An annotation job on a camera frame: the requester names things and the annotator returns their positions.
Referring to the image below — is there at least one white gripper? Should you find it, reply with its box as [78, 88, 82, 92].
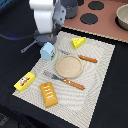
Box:
[32, 0, 66, 34]

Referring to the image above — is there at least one dark grey pot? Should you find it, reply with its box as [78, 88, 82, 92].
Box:
[63, 0, 78, 19]

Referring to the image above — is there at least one white milk carton toy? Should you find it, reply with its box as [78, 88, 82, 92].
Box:
[40, 42, 55, 61]

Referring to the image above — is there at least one yellow cheese wedge toy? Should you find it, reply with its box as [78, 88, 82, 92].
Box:
[72, 37, 86, 49]

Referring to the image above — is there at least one yellow butter box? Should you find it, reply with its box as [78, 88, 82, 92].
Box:
[14, 72, 36, 92]

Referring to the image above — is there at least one orange bread loaf toy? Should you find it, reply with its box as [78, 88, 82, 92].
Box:
[40, 82, 58, 107]

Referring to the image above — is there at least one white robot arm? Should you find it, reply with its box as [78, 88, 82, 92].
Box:
[29, 0, 66, 34]

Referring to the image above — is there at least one pink toy stove top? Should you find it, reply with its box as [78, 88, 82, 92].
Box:
[64, 0, 128, 43]

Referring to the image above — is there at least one round wooden plate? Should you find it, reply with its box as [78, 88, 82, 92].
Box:
[55, 55, 83, 78]

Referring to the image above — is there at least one beige woven placemat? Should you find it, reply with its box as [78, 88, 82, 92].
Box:
[13, 32, 115, 128]

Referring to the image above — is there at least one beige bowl on stove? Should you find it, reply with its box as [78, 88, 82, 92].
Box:
[116, 4, 128, 30]

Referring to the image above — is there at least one grey saucepan with handle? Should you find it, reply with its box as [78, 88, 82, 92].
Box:
[21, 31, 57, 53]

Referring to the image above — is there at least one toy knife wooden handle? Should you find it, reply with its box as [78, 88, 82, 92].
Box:
[58, 49, 99, 64]

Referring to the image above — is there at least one toy fork wooden handle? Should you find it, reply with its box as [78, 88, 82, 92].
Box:
[43, 70, 86, 91]

